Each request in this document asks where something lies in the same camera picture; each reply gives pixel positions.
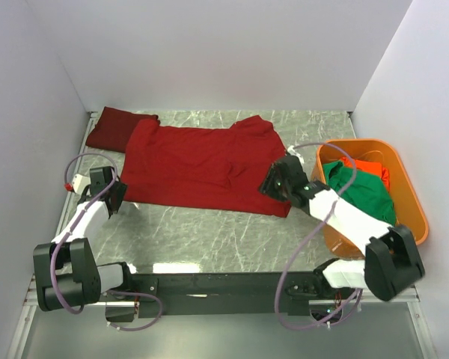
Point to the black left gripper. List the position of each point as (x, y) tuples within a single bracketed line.
[(120, 190)]

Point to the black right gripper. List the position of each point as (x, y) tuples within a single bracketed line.
[(266, 187)]

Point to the red t shirt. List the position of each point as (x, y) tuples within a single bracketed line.
[(203, 168)]

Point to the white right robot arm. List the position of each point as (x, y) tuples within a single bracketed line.
[(391, 261)]

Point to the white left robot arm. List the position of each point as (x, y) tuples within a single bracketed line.
[(65, 269)]

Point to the folded dark red shirt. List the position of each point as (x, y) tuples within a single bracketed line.
[(114, 129)]

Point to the green t shirt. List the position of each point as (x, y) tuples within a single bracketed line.
[(376, 202)]

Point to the orange t shirt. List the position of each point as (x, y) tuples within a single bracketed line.
[(369, 173)]

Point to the orange plastic tub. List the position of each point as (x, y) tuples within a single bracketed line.
[(406, 204)]

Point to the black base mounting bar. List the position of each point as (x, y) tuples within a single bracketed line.
[(221, 293)]

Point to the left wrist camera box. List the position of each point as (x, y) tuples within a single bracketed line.
[(77, 184)]

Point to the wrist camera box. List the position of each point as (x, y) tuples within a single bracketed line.
[(77, 184), (291, 151)]

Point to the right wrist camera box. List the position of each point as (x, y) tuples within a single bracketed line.
[(291, 151)]

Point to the aluminium frame rail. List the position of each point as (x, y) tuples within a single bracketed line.
[(45, 214)]

